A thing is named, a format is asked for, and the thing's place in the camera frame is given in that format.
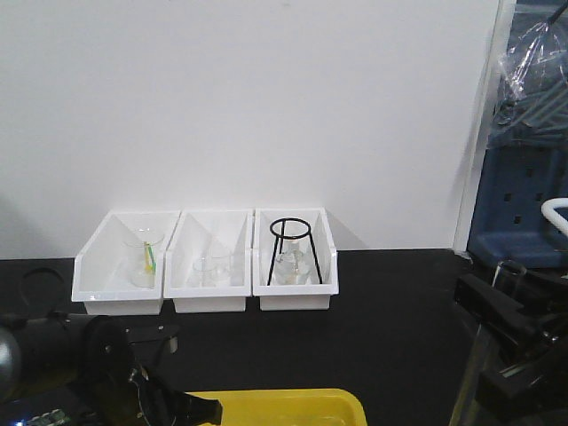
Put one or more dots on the white gooseneck lab faucet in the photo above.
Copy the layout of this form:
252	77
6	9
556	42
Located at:
550	211

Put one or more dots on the black wire tripod stand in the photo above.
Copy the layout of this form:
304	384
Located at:
285	229

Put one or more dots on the clear plastic bag of pegs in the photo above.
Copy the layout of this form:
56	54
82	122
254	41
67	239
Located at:
531	105

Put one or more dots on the tall clear test tube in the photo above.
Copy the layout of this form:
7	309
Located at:
485	350

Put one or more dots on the white right storage bin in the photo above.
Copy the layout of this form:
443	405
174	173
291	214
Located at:
311	296

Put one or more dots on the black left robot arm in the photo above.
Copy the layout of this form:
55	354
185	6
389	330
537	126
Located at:
45	353

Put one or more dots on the clear beaker in middle bin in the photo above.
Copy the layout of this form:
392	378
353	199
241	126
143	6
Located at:
212	269

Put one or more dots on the white left storage bin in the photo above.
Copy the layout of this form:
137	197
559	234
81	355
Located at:
100	281

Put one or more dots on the white storage bin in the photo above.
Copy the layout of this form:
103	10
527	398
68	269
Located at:
311	296
100	281
198	232

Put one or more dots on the blue-grey pegboard drying rack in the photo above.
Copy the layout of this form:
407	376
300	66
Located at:
508	185

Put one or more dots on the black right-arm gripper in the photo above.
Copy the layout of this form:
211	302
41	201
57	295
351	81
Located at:
530	322

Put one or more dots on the clear flask under tripod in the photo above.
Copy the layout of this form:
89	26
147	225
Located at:
291	267

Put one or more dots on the clear beaker with green stick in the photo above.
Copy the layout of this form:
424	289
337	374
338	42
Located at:
141	256

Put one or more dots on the yellow plastic tray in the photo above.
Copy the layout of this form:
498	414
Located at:
288	407

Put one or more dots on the white middle storage bin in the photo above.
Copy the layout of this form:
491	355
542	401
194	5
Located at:
198	232

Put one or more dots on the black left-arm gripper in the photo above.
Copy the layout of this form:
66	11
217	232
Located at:
124	392

